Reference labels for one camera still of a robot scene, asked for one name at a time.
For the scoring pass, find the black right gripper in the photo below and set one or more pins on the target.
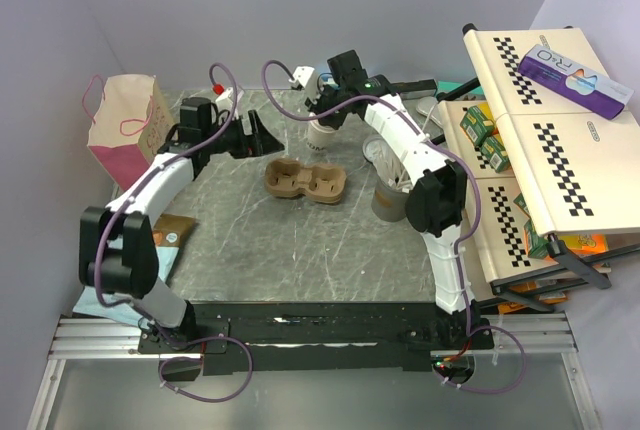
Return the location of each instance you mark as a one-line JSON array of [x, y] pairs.
[[317, 107]]

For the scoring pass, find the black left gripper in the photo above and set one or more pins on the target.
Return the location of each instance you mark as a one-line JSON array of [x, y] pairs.
[[259, 143]]

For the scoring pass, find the grey straw holder cup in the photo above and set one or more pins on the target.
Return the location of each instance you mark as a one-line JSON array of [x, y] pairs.
[[389, 199]]

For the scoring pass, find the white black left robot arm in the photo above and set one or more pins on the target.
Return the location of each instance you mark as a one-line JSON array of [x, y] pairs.
[[117, 253]]

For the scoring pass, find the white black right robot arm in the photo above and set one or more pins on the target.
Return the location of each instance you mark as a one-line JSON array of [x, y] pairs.
[[439, 179]]

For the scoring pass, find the brown pulp cup carrier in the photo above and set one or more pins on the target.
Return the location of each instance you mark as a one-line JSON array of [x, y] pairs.
[[322, 183]]

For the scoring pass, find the stack of white paper cups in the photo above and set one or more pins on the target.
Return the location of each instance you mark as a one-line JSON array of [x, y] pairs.
[[319, 137]]

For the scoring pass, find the black rectangular box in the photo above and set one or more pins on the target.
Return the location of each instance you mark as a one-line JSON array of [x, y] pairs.
[[415, 90]]

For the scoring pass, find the bundle of wrapped straws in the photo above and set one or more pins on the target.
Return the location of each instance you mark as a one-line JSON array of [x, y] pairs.
[[390, 170]]

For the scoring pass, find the pink white paper bag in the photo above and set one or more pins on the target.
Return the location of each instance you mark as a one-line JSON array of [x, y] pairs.
[[129, 125]]

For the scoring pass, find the green box upper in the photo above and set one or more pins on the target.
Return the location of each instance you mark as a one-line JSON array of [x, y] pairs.
[[478, 123]]

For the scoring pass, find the green box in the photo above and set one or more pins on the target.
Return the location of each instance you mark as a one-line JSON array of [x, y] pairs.
[[494, 151], [478, 123]]

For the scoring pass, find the brown blue snack packet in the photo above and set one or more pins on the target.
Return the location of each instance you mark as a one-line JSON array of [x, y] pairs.
[[170, 233]]

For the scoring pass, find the green box lower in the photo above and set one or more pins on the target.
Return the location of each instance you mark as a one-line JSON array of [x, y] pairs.
[[494, 151]]

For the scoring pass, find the purple white R&O box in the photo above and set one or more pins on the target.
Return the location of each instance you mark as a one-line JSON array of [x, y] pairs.
[[575, 82]]

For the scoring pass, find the cream checkered folding board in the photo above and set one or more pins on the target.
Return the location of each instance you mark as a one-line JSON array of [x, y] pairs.
[[578, 171]]

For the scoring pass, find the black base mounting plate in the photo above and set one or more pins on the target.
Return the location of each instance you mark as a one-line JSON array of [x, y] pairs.
[[288, 336]]

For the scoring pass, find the green orange juice carton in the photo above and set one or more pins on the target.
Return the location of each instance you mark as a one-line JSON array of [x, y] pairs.
[[535, 244]]

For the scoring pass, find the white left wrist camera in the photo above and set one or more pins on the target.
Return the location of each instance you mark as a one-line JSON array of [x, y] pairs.
[[226, 95]]

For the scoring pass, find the aluminium rail frame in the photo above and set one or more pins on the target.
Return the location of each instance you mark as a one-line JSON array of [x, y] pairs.
[[96, 379]]

